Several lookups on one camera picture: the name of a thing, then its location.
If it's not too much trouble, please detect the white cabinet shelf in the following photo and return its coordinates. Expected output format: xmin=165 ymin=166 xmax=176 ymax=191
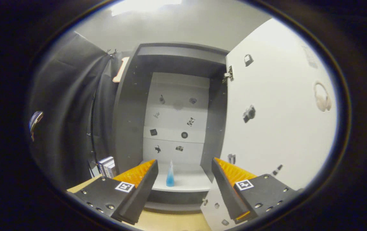
xmin=151 ymin=160 xmax=213 ymax=193

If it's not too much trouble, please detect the dark grey cabinet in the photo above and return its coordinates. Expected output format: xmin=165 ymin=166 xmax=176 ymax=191
xmin=112 ymin=43 xmax=230 ymax=214

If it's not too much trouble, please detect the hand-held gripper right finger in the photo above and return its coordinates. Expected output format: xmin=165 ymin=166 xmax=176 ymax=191
xmin=211 ymin=157 xmax=299 ymax=224

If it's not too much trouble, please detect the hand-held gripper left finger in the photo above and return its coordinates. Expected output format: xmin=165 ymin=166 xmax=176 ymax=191
xmin=68 ymin=159 xmax=159 ymax=225

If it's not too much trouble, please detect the light grey cabinet door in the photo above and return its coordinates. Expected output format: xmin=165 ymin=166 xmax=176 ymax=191
xmin=200 ymin=18 xmax=338 ymax=231

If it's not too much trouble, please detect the blue and white bottle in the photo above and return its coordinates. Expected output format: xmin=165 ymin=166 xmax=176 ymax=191
xmin=166 ymin=160 xmax=175 ymax=187

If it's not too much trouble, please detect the black backdrop cloth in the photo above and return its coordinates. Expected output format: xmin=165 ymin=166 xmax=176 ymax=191
xmin=28 ymin=32 xmax=129 ymax=190

